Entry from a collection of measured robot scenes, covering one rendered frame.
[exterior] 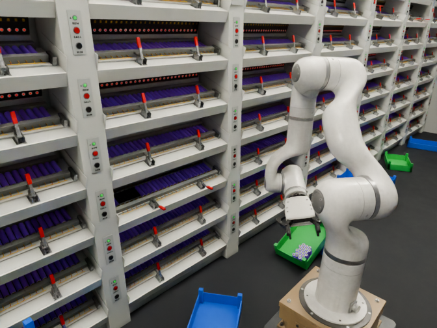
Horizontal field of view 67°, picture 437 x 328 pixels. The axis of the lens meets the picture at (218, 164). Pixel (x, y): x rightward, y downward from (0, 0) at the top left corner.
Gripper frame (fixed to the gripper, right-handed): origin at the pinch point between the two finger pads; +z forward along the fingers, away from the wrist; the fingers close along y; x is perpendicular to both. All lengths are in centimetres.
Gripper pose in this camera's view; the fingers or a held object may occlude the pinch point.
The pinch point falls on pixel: (303, 233)
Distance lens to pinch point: 116.1
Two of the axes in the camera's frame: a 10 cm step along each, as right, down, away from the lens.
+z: -0.4, 6.3, -7.7
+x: -2.2, -7.6, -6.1
